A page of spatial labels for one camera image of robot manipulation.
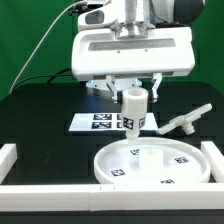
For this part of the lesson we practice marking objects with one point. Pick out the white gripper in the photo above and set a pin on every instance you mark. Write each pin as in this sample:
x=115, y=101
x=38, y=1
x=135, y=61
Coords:
x=98, y=54

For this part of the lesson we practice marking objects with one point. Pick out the white round table top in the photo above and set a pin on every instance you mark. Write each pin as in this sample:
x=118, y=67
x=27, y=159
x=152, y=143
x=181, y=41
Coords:
x=151, y=160

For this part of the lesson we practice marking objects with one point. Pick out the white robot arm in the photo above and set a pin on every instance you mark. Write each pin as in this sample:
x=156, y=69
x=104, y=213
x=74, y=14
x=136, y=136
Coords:
x=136, y=17

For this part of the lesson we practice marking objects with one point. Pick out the white marker sheet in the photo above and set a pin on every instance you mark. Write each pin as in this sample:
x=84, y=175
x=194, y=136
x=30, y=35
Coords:
x=83, y=122

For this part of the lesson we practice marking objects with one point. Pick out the white table base part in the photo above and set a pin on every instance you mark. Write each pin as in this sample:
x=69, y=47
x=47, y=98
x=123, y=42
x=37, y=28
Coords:
x=185, y=121

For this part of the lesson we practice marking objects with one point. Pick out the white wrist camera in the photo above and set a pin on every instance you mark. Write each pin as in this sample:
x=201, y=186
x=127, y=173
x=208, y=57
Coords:
x=98, y=18

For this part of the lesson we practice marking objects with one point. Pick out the black camera stand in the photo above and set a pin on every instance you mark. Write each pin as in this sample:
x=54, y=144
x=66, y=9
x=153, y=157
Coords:
x=83, y=6

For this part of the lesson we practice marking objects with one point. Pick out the white right fence wall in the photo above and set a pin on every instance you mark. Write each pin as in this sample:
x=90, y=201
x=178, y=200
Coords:
x=215, y=158

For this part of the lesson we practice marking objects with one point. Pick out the white fence wall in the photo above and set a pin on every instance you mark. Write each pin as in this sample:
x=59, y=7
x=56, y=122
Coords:
x=8, y=156
x=99, y=197
x=215, y=158

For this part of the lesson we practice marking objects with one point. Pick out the white front fence wall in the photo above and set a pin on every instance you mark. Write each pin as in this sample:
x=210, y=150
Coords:
x=99, y=197

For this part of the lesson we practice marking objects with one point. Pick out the white left fence wall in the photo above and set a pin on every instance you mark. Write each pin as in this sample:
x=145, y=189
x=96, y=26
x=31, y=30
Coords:
x=8, y=156

